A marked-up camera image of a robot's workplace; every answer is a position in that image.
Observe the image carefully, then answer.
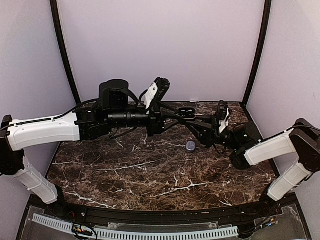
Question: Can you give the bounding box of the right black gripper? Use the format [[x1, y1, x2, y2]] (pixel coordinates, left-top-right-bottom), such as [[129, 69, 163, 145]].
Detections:
[[185, 113, 242, 151]]

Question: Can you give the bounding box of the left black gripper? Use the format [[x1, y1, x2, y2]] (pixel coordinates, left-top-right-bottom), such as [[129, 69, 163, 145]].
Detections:
[[107, 102, 185, 138]]

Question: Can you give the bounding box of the black earbud charging case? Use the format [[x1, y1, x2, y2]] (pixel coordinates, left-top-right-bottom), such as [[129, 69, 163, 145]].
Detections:
[[178, 107, 196, 121]]

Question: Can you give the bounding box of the purple earbud charging case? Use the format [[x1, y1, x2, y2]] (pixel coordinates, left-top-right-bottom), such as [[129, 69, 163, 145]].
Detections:
[[185, 140, 196, 153]]

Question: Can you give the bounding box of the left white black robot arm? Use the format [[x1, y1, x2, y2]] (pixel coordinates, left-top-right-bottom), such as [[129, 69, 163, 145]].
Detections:
[[0, 77, 170, 218]]

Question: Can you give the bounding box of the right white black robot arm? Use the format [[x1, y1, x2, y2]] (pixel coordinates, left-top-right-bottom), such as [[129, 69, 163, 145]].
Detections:
[[181, 108, 320, 217]]

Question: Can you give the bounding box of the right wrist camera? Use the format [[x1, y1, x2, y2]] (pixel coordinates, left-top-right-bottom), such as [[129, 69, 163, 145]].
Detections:
[[215, 100, 231, 134]]

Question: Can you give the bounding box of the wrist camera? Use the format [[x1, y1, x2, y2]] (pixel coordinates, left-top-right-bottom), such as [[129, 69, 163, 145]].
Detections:
[[138, 77, 171, 112], [215, 100, 231, 134]]

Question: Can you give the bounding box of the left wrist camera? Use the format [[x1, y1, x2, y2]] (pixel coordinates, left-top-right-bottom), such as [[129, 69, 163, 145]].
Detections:
[[138, 77, 171, 112]]

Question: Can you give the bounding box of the white slotted cable duct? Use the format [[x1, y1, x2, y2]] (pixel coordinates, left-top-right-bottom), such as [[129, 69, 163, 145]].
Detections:
[[32, 213, 239, 240]]

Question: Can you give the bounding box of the right black frame post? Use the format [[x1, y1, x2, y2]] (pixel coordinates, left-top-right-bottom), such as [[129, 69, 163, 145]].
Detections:
[[241, 0, 272, 108]]

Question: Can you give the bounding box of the black frame post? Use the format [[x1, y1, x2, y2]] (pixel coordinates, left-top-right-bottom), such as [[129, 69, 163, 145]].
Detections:
[[49, 0, 81, 104], [241, 0, 272, 108]]

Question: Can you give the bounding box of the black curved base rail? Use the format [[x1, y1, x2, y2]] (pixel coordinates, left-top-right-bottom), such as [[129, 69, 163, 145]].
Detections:
[[29, 194, 283, 226]]

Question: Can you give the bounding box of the left black frame post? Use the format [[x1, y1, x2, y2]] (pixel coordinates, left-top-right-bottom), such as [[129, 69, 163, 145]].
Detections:
[[49, 0, 81, 104]]

